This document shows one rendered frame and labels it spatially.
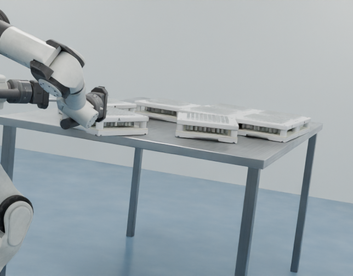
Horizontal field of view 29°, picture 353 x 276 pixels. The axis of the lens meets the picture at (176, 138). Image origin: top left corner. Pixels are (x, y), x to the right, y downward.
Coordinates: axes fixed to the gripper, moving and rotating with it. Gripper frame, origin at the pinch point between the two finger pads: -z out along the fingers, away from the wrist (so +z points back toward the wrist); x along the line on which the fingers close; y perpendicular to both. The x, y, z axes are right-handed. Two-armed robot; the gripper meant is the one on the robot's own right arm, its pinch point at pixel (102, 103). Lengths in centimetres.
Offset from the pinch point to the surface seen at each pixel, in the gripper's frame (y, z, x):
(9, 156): -46, -22, 30
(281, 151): 60, -42, 15
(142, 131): 8.0, -25.8, 12.1
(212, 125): 33.1, -36.2, 7.4
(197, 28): -53, -369, -26
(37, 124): -33.1, -19.0, 14.3
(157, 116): -1, -76, 13
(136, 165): -35, -163, 57
